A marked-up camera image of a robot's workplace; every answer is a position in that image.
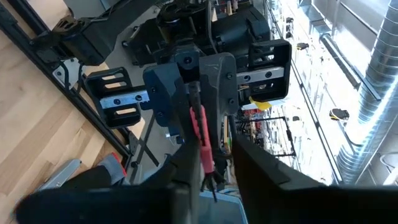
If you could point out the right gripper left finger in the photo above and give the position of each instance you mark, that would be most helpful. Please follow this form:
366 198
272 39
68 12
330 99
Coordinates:
109 205

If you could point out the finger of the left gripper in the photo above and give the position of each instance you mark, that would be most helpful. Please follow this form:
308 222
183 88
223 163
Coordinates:
168 93
220 87

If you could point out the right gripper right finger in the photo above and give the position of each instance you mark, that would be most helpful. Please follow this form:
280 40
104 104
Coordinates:
311 205

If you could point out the red and black utility knife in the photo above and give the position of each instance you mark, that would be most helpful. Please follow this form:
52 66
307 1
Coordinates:
203 143

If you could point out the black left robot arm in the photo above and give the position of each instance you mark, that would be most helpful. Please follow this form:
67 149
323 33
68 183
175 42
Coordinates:
93 37

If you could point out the black work glove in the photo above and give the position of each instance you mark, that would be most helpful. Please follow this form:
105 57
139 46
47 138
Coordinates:
90 179

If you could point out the black ceiling-mounted device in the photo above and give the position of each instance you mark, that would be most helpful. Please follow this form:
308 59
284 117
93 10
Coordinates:
339 114

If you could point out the black metal table frame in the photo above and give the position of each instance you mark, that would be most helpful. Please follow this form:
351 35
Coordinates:
99 122

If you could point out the silver spiral air duct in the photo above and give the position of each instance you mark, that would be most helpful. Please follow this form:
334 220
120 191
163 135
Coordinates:
382 62

